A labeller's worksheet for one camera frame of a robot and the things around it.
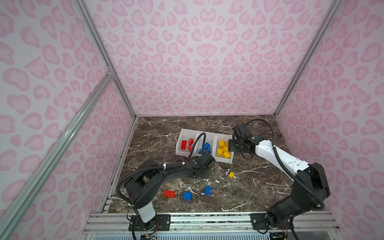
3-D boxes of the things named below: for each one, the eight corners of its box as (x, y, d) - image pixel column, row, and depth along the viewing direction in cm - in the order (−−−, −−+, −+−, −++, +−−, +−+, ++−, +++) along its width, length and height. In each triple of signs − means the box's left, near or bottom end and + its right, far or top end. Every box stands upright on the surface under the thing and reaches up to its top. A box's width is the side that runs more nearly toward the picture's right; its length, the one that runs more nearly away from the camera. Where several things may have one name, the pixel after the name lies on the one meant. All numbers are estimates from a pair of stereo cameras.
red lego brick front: (163, 196, 83) (162, 195, 81) (164, 191, 85) (164, 189, 83) (175, 198, 83) (174, 197, 81) (176, 192, 85) (175, 191, 83)
